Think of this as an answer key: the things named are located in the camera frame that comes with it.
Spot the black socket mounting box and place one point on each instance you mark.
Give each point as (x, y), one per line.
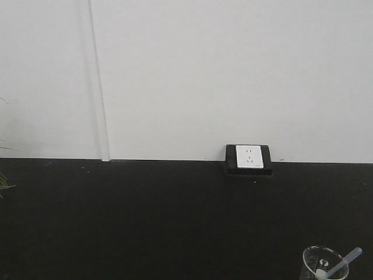
(231, 163)

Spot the clear glass beaker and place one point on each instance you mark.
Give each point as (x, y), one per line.
(318, 260)

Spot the green plant leaves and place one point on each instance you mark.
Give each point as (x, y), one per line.
(4, 181)

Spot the white wall power socket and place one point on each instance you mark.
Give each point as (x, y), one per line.
(249, 157)

